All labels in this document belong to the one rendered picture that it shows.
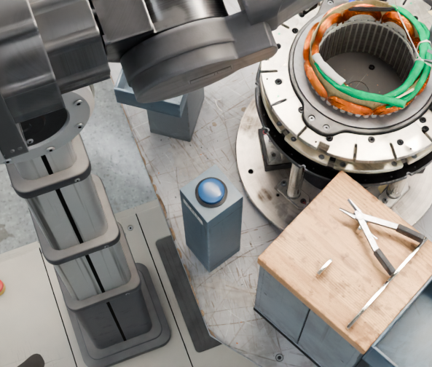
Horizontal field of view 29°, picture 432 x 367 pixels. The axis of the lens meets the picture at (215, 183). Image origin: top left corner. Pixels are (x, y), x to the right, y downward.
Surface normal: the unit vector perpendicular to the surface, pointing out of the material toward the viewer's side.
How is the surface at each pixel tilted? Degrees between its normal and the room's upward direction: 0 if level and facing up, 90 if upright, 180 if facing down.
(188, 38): 19
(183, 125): 90
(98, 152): 0
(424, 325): 0
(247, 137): 0
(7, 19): 11
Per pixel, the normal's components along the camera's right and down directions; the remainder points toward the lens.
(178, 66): -0.13, -0.01
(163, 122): -0.27, 0.88
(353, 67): 0.00, -0.39
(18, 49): 0.19, 0.15
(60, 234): 0.36, 0.86
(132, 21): 0.11, -0.10
